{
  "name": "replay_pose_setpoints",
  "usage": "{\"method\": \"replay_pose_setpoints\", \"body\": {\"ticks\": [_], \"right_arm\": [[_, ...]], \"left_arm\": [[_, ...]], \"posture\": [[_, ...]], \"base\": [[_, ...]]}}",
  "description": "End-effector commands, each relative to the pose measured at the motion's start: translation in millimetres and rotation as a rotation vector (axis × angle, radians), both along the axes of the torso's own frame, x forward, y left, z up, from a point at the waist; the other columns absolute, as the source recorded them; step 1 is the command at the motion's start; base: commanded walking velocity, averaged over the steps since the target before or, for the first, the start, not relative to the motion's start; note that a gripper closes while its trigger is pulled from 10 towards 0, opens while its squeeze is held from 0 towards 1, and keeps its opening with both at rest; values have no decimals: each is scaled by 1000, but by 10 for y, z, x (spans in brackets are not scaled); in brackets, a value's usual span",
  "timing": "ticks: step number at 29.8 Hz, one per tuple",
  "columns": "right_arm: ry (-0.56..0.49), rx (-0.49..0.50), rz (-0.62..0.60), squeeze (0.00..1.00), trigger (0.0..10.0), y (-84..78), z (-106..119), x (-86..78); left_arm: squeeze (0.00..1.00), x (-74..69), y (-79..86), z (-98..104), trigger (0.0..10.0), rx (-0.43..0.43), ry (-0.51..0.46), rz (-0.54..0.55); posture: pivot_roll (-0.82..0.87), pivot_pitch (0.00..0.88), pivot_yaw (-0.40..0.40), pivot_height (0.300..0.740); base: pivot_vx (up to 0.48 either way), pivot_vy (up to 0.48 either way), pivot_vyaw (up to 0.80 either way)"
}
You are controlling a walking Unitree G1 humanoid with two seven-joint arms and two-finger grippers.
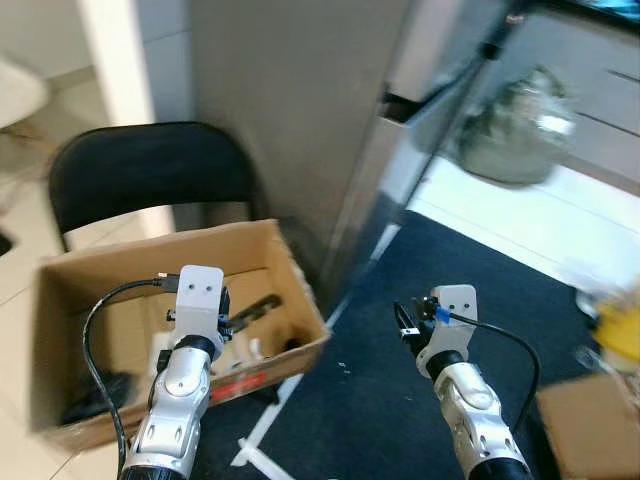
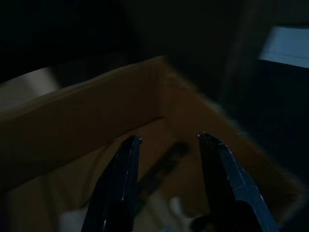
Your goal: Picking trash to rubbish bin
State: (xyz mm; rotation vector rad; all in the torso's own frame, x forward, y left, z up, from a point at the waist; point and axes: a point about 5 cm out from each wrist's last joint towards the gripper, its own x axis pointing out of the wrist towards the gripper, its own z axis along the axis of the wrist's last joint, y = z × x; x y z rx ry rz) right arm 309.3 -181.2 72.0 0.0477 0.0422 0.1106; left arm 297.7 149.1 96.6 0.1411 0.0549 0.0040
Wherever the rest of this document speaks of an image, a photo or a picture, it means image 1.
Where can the large open cardboard box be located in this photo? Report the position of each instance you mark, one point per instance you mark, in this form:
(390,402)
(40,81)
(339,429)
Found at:
(270,260)

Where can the black folding chair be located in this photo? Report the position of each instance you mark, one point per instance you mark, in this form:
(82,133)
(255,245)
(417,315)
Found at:
(150,170)

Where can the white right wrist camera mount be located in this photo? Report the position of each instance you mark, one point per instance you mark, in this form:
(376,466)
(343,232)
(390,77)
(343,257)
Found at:
(450,325)

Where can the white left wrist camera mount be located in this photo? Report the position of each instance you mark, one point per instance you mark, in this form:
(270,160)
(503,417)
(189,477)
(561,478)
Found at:
(198,300)

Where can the long black tool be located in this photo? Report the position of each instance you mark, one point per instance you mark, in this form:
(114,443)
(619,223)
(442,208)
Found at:
(255,310)

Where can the black bundle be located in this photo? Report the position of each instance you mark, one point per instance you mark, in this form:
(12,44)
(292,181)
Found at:
(95,400)

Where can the small cardboard box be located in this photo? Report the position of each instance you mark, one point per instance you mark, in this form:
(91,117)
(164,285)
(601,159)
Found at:
(590,430)

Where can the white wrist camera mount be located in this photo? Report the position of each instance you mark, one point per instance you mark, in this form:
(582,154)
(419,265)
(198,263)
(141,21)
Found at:
(450,325)
(198,300)

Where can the dark floor mat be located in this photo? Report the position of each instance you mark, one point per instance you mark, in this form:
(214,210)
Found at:
(430,250)

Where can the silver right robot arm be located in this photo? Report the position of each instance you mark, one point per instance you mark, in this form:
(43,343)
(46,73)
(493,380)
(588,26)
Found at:
(475,410)

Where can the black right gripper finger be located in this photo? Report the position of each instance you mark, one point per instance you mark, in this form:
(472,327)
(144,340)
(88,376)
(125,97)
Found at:
(406,322)

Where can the yellow trash item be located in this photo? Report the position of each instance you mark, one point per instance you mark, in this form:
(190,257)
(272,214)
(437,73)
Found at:
(620,330)

